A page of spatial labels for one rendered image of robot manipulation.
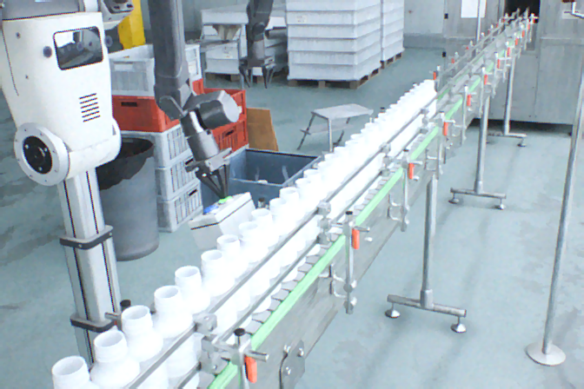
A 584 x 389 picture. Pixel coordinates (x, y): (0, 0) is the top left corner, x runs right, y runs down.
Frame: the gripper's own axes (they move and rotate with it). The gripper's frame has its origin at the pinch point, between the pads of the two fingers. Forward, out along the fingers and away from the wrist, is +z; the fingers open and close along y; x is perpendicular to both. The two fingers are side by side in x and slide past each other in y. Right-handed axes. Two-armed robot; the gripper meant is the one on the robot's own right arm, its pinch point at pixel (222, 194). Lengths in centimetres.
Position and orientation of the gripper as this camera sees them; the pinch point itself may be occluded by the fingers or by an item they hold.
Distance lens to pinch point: 128.8
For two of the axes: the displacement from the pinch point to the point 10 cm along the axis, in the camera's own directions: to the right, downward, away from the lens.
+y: 4.2, -3.5, 8.4
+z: 3.4, 9.2, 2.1
